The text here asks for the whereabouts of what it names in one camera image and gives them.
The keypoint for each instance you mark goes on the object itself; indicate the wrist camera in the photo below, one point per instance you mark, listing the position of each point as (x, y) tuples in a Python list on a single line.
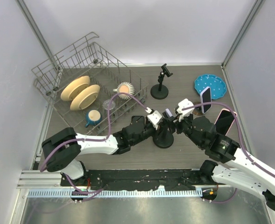
[(154, 117), (184, 109)]

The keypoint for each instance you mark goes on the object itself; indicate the black phone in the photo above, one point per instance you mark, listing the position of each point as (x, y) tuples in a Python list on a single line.
[(137, 121)]

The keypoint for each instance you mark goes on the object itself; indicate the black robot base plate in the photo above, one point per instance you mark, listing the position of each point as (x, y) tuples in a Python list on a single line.
[(144, 179)]

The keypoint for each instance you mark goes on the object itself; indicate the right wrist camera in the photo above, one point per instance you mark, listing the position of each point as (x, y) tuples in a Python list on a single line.
[(184, 109)]

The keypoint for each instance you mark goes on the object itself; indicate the wooden base phone stand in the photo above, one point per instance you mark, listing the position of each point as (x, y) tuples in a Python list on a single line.
[(197, 111)]

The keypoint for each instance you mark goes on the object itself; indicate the purple case phone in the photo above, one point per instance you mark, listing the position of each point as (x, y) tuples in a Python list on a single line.
[(168, 113)]

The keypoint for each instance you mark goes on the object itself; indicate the ribbed white mug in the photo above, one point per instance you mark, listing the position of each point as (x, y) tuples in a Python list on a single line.
[(125, 87)]

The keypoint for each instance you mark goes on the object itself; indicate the black phone stand short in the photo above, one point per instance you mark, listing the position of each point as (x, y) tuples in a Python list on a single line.
[(160, 91)]

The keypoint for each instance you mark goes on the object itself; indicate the grey wire dish rack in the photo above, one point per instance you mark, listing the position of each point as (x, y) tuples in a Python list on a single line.
[(86, 57)]

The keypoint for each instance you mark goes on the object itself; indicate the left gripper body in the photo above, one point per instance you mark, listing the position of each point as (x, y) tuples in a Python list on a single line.
[(148, 130)]

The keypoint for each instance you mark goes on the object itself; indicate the blue mug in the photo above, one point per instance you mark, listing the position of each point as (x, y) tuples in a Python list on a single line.
[(93, 118)]

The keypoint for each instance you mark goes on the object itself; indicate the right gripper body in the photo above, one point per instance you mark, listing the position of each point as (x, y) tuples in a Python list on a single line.
[(184, 125)]

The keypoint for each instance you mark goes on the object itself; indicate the blue polka dot plate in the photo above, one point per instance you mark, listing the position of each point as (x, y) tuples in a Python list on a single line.
[(216, 84)]

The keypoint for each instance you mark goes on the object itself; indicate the pink case phone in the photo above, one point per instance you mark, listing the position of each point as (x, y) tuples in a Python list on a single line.
[(224, 121)]

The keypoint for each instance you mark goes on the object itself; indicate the black phone stand tall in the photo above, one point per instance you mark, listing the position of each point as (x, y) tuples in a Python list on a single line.
[(163, 137)]

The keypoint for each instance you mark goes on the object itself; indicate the clear glass cup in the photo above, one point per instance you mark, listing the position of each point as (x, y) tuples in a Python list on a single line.
[(108, 105)]

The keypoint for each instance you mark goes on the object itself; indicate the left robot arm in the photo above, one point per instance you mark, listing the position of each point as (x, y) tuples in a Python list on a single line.
[(61, 150)]

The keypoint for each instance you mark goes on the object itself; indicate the beige plate front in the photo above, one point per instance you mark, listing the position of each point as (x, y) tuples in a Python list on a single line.
[(85, 98)]

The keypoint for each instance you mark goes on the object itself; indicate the lavender phone on wooden stand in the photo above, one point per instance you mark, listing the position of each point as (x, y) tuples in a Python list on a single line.
[(205, 97)]

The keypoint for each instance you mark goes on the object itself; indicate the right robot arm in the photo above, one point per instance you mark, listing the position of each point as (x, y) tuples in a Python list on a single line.
[(228, 163)]

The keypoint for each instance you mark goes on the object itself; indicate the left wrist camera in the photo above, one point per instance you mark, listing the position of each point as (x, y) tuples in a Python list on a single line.
[(154, 117)]

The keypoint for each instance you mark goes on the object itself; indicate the beige plate rear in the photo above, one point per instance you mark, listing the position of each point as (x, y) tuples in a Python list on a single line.
[(74, 88)]

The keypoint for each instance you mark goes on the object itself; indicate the beige plate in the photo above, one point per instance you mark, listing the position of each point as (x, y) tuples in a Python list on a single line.
[(74, 88), (85, 98)]

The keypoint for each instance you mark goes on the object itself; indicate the white cable duct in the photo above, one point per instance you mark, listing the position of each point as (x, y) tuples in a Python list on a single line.
[(115, 194)]

